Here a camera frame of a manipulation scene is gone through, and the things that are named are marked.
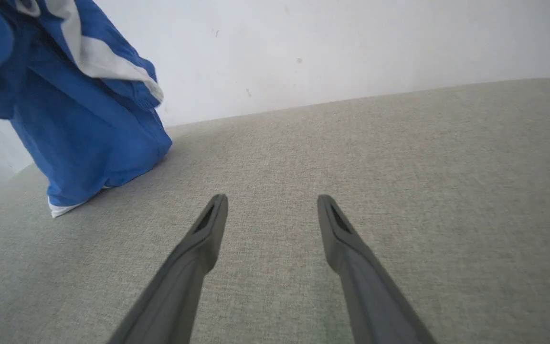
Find blue and white garment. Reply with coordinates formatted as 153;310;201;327
0;0;173;219

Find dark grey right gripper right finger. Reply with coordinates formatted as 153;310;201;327
317;194;438;344

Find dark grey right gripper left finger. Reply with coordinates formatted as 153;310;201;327
107;193;229;344

